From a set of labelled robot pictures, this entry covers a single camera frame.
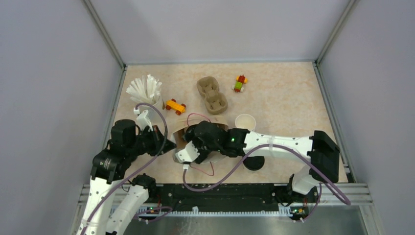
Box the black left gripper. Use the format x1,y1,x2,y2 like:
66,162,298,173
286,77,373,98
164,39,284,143
127,124,177,157

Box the brown cardboard cup carrier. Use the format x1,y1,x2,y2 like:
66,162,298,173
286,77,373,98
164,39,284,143
196,76,228,115

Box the stack of paper cups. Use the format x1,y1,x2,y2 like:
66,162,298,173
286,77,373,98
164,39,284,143
234,114,256,131

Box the black cup lid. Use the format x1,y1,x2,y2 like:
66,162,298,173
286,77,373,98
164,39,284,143
243,156,265,171

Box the kraft pink paper bag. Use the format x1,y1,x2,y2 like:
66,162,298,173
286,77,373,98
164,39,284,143
172,113,229,177

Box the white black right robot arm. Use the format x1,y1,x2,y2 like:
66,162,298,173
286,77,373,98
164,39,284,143
175,121,340,202

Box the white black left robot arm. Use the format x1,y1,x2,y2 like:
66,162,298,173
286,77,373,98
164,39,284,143
77,119,177,235

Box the white straw holder cup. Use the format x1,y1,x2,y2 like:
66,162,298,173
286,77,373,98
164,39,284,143
153,97,167,117

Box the yellow toy brick car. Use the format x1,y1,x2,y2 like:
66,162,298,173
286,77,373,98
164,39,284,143
165,99,186,116

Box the red green toy brick car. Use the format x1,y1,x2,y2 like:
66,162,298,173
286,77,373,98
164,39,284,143
232,75,248,93

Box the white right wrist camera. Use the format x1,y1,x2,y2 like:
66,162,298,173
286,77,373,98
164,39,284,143
175,141,200,170

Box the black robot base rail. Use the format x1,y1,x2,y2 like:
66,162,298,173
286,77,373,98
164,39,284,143
126,183,320,205

